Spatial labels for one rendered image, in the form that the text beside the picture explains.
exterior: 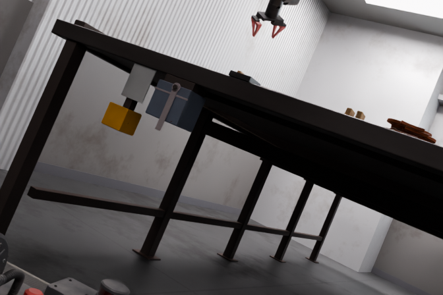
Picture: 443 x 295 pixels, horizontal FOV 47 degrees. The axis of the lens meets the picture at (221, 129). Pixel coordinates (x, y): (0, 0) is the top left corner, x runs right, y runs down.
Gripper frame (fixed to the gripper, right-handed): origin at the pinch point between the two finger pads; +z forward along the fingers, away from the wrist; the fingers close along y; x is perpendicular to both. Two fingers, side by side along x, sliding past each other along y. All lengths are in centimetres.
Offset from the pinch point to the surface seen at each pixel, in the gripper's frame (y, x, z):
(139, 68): -60, -22, 5
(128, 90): -64, -25, 12
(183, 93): -53, -43, 0
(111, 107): -69, -27, 17
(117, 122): -69, -33, 19
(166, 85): -56, -37, 2
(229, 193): 197, 217, 328
